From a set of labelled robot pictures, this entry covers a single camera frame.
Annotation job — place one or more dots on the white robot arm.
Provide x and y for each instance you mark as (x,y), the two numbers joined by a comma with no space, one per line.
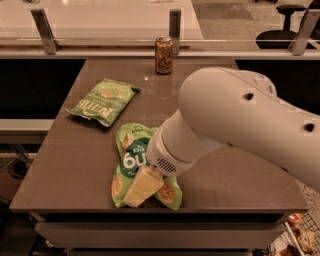
(221,106)

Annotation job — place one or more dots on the green dang rice chip bag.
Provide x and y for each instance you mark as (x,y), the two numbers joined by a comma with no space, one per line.
(132,140)

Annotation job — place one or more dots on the wire basket with items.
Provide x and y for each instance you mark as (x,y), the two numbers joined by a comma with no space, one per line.
(303,237)

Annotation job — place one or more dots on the right metal railing bracket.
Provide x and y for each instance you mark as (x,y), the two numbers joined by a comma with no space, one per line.
(299,44)

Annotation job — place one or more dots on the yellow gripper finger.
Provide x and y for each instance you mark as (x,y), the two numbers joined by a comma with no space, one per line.
(146,182)

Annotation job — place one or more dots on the green kettle chip bag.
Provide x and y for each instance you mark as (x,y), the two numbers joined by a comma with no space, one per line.
(105,101)

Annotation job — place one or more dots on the middle metal railing bracket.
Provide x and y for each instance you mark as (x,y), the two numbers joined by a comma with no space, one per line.
(175,28)

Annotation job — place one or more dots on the left metal railing bracket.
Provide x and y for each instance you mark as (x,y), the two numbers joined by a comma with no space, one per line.
(49,43)

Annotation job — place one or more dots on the black office chair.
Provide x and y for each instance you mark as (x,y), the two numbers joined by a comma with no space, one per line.
(281,39)

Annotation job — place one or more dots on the metal railing bracket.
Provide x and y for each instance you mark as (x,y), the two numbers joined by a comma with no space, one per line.
(49,43)
(175,28)
(299,44)

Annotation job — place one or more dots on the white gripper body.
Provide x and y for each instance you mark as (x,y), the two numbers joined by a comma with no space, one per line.
(165,160)

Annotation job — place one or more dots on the orange drink can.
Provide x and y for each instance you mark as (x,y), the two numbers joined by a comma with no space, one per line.
(163,55)

